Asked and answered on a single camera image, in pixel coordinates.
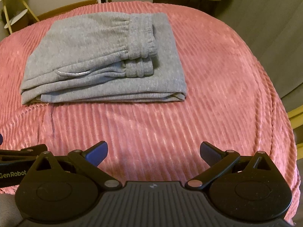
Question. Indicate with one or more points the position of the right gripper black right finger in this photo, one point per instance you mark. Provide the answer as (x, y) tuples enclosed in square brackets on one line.
[(231, 171)]

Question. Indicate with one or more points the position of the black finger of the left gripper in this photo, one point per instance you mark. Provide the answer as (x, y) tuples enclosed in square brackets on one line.
[(30, 151)]

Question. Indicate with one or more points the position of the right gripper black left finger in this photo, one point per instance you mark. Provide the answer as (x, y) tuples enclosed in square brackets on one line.
[(76, 171)]

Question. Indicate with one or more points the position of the grey sweatpants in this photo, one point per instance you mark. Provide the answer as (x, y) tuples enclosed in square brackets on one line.
[(106, 56)]

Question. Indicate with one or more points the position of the yellow two-tier side table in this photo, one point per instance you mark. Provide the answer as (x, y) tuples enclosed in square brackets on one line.
[(14, 10)]

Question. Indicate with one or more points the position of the wooden bed frame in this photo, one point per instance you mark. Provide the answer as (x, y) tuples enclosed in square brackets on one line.
[(65, 9)]

